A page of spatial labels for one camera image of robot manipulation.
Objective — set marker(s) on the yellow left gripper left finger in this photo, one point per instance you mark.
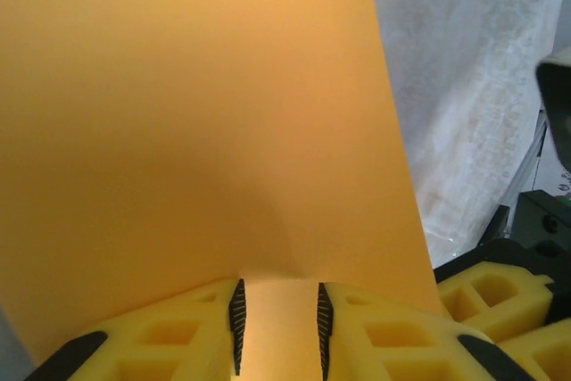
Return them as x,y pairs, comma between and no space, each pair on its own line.
209,354

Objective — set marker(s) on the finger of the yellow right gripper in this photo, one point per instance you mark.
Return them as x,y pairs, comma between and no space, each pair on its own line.
522,296
553,350

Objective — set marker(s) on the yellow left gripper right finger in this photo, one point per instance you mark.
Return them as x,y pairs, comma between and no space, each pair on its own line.
348,354

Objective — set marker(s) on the orange paper sheet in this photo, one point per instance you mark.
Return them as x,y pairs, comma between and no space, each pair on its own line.
201,109

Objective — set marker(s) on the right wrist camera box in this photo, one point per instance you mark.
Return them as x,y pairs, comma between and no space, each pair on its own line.
557,100

